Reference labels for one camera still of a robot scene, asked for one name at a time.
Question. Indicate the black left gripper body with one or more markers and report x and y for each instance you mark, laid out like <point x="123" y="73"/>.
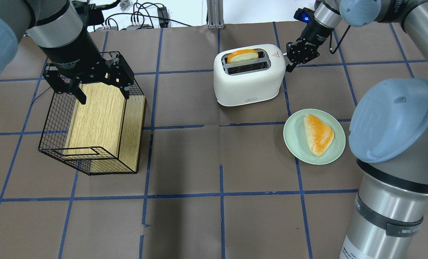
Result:
<point x="71" y="53"/>

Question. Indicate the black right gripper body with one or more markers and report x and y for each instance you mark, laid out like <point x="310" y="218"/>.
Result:
<point x="313" y="35"/>

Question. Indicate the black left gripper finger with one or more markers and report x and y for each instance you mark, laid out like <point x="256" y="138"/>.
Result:
<point x="114" y="70"/>
<point x="60" y="86"/>

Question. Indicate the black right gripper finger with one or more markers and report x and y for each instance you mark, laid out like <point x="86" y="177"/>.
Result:
<point x="290" y="67"/>
<point x="296" y="52"/>

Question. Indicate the white toaster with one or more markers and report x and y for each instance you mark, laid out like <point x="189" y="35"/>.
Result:
<point x="249" y="81"/>

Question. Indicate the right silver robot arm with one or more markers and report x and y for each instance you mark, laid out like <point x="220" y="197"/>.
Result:
<point x="388" y="131"/>

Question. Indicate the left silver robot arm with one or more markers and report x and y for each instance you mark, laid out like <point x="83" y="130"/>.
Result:
<point x="59" y="28"/>

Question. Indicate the bread slice in toaster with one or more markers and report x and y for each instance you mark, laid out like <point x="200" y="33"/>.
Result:
<point x="242" y="55"/>

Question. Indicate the light green plate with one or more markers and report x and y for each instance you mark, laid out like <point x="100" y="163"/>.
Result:
<point x="295" y="138"/>

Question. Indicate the bread slice on plate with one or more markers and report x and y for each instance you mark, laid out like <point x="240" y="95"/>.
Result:
<point x="319" y="135"/>

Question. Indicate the brown grid table mat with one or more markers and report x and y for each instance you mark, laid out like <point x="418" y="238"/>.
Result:
<point x="213" y="182"/>

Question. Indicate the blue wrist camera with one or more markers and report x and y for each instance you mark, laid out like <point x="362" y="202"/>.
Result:
<point x="304" y="14"/>

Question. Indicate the aluminium frame post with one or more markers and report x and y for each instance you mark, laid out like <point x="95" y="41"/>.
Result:
<point x="215" y="17"/>

